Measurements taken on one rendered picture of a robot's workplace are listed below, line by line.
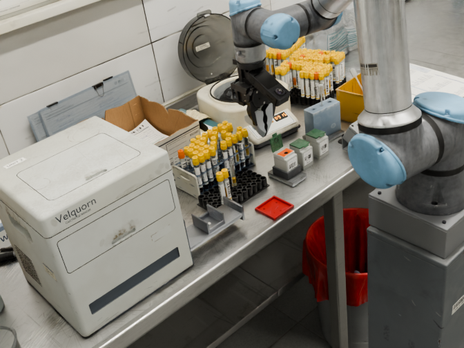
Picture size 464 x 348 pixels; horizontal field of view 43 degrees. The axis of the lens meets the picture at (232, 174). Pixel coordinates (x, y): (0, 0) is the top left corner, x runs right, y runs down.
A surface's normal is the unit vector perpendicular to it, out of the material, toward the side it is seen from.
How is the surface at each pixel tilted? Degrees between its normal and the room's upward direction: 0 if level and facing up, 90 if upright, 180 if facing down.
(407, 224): 90
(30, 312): 0
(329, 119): 90
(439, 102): 10
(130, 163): 0
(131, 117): 88
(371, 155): 95
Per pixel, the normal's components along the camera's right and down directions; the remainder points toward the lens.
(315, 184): -0.13, -0.84
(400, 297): -0.73, 0.44
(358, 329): -0.14, 0.61
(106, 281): 0.67, 0.32
